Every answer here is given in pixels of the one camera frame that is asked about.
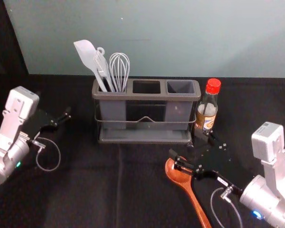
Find clear plastic tongs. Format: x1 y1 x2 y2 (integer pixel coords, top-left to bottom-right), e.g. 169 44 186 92
93 47 115 93

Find pale grey silicone spatula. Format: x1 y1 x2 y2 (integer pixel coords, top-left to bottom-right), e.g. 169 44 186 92
73 39 109 93

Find grey wire whisk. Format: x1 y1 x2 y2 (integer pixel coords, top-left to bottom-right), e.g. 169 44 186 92
109 52 131 92

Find black table cloth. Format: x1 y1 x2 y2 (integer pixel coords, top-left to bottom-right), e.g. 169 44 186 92
0 73 285 228

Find brown wooden spoon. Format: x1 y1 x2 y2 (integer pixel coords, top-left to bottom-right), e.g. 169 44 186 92
164 156 212 228

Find grey plastic rack bin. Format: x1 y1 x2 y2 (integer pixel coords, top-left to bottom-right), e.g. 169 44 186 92
97 88 127 130
165 80 196 131

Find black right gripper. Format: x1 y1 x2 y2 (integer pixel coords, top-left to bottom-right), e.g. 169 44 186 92
168 129 252 198

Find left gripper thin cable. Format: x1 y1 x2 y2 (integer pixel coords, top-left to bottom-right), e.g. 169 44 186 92
28 137 62 172

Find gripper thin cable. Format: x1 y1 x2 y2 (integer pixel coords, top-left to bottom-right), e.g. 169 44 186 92
209 186 243 228
28 137 62 172

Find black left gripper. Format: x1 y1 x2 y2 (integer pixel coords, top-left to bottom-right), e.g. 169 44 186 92
21 106 72 142

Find right gripper thin cable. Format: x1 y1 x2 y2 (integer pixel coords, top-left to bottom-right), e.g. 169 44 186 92
209 186 243 228

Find dark wire utensil rack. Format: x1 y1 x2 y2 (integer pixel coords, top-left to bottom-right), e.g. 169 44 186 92
92 78 201 145

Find glass sauce bottle red cap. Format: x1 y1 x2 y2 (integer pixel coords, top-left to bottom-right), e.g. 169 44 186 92
194 78 222 139

